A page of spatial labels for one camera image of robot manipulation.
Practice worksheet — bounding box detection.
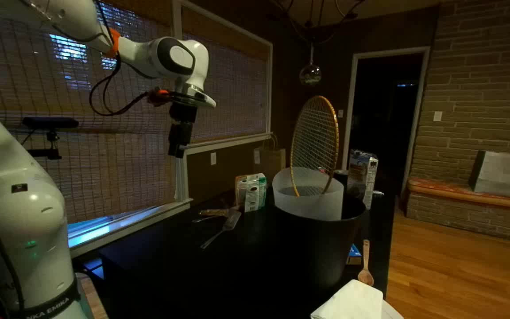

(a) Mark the woven window blind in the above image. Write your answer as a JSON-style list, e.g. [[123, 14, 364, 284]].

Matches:
[[0, 0, 178, 225], [180, 5, 269, 145]]

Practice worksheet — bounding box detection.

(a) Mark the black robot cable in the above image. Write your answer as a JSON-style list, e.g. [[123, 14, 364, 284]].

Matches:
[[86, 0, 171, 119]]

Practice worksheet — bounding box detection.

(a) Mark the white box on bench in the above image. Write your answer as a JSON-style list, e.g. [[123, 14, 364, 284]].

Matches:
[[467, 149, 510, 200]]

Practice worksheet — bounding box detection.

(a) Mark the white door frame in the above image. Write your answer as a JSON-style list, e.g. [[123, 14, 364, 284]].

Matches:
[[339, 46, 432, 197]]

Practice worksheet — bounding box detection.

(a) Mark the black camera on stand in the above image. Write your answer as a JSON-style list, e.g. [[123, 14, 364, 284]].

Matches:
[[19, 115, 81, 161]]

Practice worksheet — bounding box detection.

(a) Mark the folded white paper towel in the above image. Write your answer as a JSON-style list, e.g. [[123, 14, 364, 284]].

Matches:
[[308, 278, 405, 319]]

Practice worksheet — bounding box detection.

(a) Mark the wooden spoon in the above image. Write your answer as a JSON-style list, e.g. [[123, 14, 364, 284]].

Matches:
[[355, 238, 375, 287]]

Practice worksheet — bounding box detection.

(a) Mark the round wooden mesh racket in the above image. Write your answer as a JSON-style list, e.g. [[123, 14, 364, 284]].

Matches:
[[288, 94, 341, 200]]

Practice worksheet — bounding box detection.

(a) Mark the brick bench with wooden top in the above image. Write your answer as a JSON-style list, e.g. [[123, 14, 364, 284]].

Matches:
[[405, 177, 510, 248]]

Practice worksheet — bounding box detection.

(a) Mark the hanging glass globe lamp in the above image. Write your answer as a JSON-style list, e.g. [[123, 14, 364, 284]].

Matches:
[[297, 41, 324, 87]]

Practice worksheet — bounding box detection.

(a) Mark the white window sill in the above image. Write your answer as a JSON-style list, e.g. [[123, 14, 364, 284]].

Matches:
[[0, 197, 194, 293]]

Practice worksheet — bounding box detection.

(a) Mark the white window frame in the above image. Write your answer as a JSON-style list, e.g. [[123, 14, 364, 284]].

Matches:
[[169, 0, 274, 202]]

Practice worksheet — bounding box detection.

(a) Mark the white translucent container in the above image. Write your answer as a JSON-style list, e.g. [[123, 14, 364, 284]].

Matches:
[[270, 165, 347, 223]]

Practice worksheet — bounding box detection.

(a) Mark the large black bucket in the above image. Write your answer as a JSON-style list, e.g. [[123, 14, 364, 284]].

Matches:
[[269, 188, 368, 298]]

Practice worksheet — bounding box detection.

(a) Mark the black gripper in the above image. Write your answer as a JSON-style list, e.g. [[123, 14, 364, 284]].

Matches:
[[166, 101, 200, 160]]

